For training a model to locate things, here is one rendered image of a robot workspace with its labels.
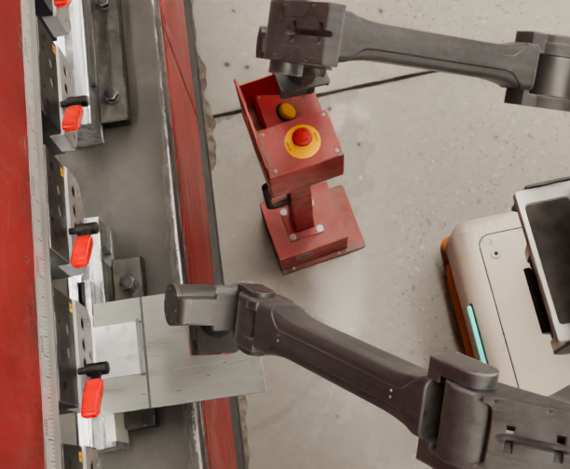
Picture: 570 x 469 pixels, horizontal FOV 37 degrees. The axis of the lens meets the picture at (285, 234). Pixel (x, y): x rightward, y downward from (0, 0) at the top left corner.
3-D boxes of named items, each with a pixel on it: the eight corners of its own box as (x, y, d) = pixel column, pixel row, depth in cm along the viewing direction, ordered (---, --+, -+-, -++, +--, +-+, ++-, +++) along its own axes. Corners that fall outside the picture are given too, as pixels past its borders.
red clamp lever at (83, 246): (88, 258, 114) (97, 219, 122) (58, 261, 114) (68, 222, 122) (91, 268, 115) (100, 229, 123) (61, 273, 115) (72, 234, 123)
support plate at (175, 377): (266, 392, 135) (265, 391, 135) (102, 415, 136) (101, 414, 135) (252, 282, 141) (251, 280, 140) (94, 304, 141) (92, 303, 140)
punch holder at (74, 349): (97, 412, 122) (62, 401, 107) (38, 421, 123) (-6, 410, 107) (89, 310, 127) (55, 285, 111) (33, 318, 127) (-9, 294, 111)
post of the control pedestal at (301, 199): (314, 226, 234) (308, 152, 182) (295, 233, 233) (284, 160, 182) (307, 208, 235) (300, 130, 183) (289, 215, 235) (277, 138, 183)
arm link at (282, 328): (497, 477, 84) (514, 371, 82) (456, 487, 80) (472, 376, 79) (260, 349, 118) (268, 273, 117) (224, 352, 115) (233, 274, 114)
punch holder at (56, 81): (78, 154, 134) (45, 110, 118) (25, 162, 134) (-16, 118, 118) (73, 68, 138) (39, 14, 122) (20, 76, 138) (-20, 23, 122)
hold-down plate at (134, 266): (159, 426, 146) (156, 425, 143) (128, 431, 146) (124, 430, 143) (144, 259, 155) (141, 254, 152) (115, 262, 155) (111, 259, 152)
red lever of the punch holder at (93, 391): (99, 408, 108) (107, 357, 116) (67, 413, 108) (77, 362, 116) (102, 419, 109) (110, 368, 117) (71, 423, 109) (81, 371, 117)
